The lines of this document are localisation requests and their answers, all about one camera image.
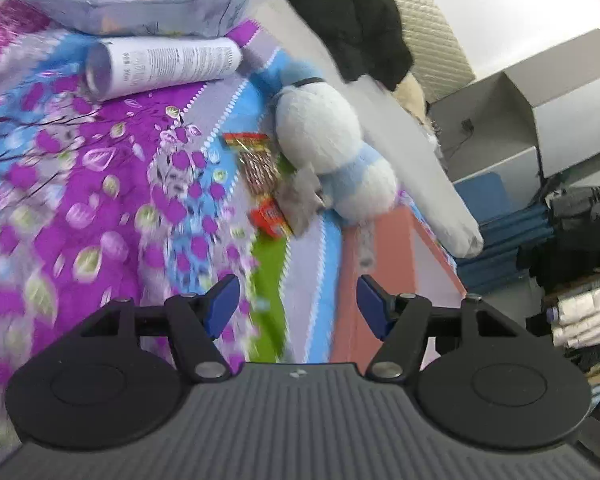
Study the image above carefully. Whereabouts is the black coat on bed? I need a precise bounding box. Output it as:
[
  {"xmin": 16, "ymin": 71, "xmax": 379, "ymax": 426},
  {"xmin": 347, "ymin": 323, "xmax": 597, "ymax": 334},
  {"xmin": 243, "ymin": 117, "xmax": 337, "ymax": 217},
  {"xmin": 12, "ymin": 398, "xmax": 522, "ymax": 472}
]
[{"xmin": 277, "ymin": 0, "xmax": 414, "ymax": 92}]

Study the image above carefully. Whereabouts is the hanging black coat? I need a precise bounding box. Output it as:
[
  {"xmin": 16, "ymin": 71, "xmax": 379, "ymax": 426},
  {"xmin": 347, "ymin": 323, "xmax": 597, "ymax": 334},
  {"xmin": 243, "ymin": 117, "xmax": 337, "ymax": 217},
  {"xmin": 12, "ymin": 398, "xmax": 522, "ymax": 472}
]
[{"xmin": 517, "ymin": 220, "xmax": 600, "ymax": 293}]

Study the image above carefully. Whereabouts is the grey wardrobe cabinet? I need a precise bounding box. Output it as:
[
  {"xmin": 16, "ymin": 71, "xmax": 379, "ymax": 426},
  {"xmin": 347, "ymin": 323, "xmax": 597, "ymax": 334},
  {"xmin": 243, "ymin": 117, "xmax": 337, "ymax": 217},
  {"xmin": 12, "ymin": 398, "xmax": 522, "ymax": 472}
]
[{"xmin": 427, "ymin": 29, "xmax": 600, "ymax": 183}]

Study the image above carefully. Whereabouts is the small red snack packet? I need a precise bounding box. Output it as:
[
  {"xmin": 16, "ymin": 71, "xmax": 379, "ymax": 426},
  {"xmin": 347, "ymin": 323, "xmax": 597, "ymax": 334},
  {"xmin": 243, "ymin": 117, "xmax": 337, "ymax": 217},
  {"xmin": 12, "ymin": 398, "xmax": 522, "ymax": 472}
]
[{"xmin": 250, "ymin": 197, "xmax": 293, "ymax": 238}]

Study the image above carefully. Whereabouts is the purple floral bed sheet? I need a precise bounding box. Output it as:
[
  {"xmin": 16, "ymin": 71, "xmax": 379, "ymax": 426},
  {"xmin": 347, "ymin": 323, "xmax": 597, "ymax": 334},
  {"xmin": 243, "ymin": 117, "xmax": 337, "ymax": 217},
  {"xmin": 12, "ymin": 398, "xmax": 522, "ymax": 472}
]
[{"xmin": 0, "ymin": 0, "xmax": 361, "ymax": 456}]

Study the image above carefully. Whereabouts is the white puffer jacket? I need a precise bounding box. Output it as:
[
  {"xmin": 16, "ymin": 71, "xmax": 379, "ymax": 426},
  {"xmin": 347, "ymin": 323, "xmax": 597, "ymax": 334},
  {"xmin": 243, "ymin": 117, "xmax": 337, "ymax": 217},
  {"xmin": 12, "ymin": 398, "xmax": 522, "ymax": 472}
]
[{"xmin": 545, "ymin": 287, "xmax": 600, "ymax": 348}]

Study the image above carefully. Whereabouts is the clear plastic wrapper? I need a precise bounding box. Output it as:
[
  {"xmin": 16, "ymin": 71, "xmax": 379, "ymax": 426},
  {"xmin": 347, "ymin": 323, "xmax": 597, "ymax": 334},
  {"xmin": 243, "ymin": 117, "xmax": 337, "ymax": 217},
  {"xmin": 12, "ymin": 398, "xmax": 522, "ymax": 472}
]
[{"xmin": 275, "ymin": 167, "xmax": 321, "ymax": 231}]

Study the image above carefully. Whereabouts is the beige pillow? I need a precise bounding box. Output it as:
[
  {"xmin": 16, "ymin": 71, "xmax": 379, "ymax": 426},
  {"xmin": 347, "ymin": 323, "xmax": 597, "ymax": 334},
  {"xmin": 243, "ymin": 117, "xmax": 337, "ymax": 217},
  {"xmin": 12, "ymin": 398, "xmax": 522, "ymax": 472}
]
[{"xmin": 392, "ymin": 74, "xmax": 429, "ymax": 122}]

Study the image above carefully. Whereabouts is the hanging grey jacket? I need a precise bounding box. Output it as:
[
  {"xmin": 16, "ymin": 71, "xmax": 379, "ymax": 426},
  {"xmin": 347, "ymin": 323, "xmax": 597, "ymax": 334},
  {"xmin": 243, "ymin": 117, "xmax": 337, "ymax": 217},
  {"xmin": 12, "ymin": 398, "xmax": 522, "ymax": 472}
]
[{"xmin": 547, "ymin": 184, "xmax": 600, "ymax": 221}]

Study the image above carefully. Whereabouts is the blue curtain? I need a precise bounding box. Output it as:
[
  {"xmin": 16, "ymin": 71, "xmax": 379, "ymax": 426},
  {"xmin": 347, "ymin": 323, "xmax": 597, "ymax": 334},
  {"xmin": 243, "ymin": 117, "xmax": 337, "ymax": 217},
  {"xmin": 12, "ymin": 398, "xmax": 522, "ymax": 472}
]
[{"xmin": 457, "ymin": 202, "xmax": 556, "ymax": 297}]

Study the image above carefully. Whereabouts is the red striped snack packet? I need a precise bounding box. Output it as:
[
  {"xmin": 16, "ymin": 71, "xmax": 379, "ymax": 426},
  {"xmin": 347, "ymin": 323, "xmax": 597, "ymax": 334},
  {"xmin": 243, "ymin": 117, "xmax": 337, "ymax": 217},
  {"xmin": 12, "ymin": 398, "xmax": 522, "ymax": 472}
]
[{"xmin": 223, "ymin": 132, "xmax": 281, "ymax": 196}]

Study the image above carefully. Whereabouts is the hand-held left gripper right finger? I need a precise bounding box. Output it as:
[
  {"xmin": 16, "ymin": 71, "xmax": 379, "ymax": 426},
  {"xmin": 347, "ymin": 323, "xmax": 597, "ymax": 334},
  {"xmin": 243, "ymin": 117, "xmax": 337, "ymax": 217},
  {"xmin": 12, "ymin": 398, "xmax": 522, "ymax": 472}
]
[{"xmin": 356, "ymin": 275, "xmax": 529, "ymax": 381}]

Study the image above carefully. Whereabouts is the pink cardboard box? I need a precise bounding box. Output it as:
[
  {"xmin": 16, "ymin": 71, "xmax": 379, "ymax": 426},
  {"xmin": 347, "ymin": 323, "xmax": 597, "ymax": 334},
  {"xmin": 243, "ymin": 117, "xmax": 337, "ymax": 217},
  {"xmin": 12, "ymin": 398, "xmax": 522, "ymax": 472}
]
[{"xmin": 329, "ymin": 205, "xmax": 467, "ymax": 365}]

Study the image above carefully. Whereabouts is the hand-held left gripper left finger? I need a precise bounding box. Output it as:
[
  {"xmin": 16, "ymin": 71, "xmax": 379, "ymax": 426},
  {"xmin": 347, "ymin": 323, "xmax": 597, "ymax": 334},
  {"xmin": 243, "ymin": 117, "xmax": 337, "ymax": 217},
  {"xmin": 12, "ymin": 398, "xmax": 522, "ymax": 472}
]
[{"xmin": 70, "ymin": 275, "xmax": 241, "ymax": 382}]

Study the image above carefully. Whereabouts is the white spray can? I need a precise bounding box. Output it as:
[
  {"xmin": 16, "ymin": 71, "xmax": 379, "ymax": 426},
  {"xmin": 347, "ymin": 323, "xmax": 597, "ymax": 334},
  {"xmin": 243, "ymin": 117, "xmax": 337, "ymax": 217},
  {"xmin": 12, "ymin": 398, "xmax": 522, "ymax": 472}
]
[{"xmin": 85, "ymin": 37, "xmax": 243, "ymax": 101}]

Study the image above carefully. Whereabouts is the grey duvet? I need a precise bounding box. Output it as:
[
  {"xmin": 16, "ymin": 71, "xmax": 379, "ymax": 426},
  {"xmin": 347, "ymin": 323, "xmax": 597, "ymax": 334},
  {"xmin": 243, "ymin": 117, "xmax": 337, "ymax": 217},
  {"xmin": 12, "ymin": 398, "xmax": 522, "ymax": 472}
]
[{"xmin": 257, "ymin": 0, "xmax": 485, "ymax": 260}]

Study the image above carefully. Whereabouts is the white and blue plush toy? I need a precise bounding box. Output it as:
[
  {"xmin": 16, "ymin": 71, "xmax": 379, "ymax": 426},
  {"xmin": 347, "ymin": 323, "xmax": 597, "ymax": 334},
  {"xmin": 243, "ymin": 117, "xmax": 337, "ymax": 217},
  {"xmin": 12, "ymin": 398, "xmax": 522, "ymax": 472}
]
[{"xmin": 260, "ymin": 60, "xmax": 398, "ymax": 226}]

